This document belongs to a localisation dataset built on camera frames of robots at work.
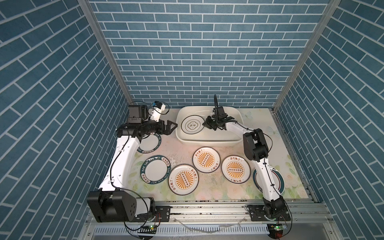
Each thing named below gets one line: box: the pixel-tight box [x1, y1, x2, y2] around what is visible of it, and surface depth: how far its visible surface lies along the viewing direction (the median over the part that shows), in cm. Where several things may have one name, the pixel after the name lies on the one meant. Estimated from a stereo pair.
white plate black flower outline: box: [181, 115, 205, 135], surface depth 111 cm
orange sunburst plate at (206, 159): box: [192, 146, 221, 173], surface depth 95 cm
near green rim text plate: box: [140, 155, 171, 185], surface depth 90 cm
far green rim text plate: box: [137, 132, 162, 154], surface depth 98 cm
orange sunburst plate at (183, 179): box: [167, 163, 200, 196], surface depth 86 cm
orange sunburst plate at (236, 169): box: [221, 154, 251, 184], surface depth 90 cm
